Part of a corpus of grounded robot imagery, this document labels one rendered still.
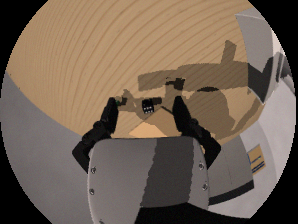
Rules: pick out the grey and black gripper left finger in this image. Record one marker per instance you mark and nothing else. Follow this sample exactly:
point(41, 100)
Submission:
point(101, 130)

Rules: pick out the tan square mat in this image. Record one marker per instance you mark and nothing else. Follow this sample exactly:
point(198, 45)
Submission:
point(161, 123)

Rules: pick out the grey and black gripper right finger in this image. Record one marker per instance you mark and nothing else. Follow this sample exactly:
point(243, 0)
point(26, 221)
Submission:
point(190, 126)

